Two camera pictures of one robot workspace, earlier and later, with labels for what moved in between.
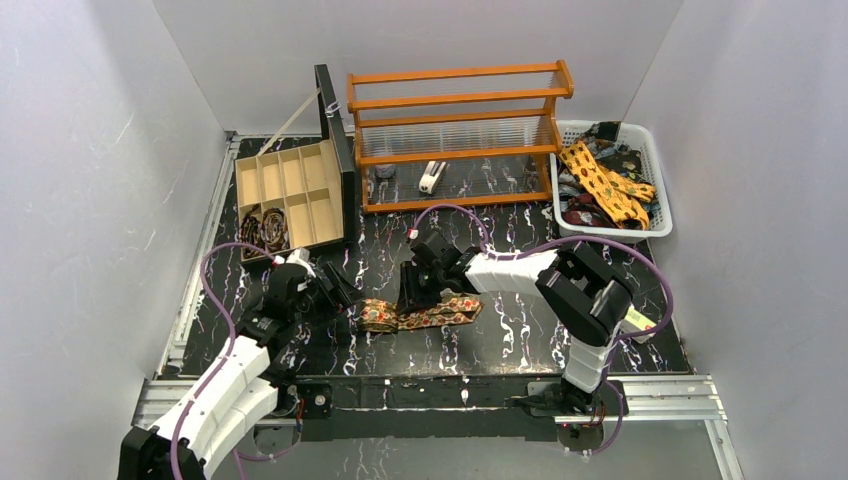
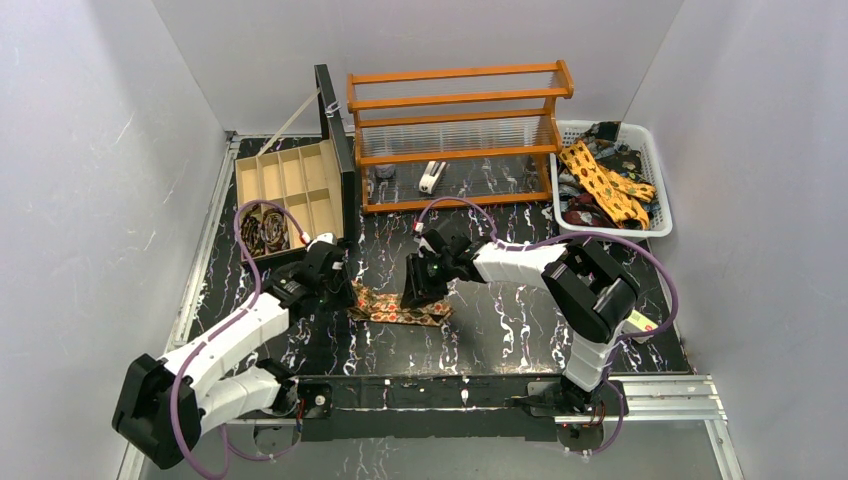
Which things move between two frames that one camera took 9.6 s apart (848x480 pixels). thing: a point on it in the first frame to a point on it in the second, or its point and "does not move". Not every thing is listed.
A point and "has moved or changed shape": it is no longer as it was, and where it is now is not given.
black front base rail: [456, 408] does not move
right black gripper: [411, 287] does not move
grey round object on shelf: [385, 170] does not move
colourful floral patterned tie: [383, 315] has moved or changed shape
